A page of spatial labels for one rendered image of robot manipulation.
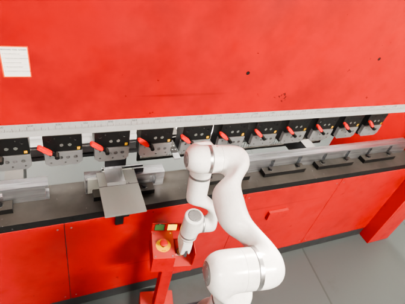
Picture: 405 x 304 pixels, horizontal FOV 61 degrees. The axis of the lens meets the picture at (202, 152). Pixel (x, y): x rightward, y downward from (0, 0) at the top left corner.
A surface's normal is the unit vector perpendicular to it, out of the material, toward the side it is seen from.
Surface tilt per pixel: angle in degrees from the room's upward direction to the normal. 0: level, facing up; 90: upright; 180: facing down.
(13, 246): 90
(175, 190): 0
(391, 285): 0
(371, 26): 90
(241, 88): 90
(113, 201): 0
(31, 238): 90
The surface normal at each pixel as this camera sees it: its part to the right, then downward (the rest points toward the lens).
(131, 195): 0.20, -0.74
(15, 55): 0.35, 0.66
